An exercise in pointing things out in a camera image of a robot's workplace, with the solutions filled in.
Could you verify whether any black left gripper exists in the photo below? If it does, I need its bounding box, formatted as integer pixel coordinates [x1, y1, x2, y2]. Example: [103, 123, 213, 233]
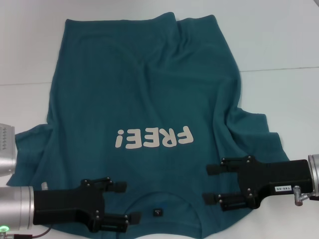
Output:
[33, 176, 142, 234]

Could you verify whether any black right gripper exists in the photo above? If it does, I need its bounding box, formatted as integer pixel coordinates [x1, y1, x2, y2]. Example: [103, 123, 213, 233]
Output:
[202, 155, 313, 213]

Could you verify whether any teal t-shirt with FREE print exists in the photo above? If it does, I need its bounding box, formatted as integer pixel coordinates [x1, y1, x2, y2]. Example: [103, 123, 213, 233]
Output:
[6, 13, 291, 239]

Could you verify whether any right arm cable with plug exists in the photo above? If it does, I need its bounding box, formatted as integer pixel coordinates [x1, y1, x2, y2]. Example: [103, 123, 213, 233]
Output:
[293, 185, 319, 207]

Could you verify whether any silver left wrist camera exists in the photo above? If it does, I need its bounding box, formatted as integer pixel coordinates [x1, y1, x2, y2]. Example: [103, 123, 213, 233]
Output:
[0, 123, 18, 171]

